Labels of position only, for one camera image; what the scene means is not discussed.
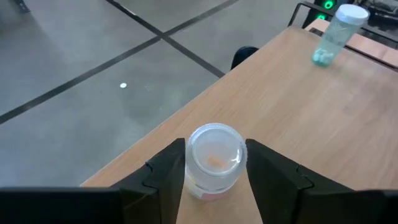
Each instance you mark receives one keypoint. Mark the clear pill bottle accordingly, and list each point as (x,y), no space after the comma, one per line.
(214,155)

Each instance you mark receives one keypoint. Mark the wooden shelf with black legs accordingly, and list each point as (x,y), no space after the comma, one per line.
(295,109)

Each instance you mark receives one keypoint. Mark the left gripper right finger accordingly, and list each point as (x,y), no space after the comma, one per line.
(276,186)

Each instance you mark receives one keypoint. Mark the black rounded object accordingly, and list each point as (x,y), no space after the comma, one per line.
(244,57)

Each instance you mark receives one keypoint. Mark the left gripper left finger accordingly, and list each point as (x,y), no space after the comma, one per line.
(158,186)

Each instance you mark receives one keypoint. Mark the green pill bottle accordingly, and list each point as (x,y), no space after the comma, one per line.
(335,37)

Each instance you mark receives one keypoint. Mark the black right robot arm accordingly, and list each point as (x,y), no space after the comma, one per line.
(320,9)

